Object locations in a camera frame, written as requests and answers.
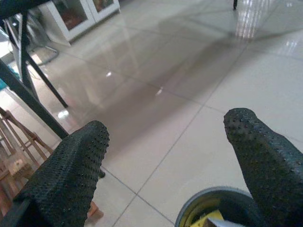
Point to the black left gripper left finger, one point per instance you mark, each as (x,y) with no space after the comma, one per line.
(64,175)

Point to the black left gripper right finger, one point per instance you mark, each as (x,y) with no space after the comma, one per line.
(267,170)

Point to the yellow trash wrapper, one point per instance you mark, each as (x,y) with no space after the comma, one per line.
(209,220)

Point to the grey round rubbish bin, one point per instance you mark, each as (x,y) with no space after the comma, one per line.
(189,205)

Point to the wooden furniture leg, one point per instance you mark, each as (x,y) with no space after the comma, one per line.
(94,210)

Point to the wooden easel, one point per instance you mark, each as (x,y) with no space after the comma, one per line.
(23,136)

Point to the thin black table leg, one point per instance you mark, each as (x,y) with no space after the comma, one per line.
(42,76)

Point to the teal rug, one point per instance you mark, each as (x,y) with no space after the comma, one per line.
(14,72)

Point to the chrome cantilever chair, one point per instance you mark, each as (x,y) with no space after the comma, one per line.
(50,50)

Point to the white glass-door cabinet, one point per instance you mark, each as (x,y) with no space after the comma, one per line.
(80,23)

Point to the black chair leg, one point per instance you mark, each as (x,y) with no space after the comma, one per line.
(235,4)

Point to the black table frame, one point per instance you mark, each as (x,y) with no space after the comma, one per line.
(16,6)

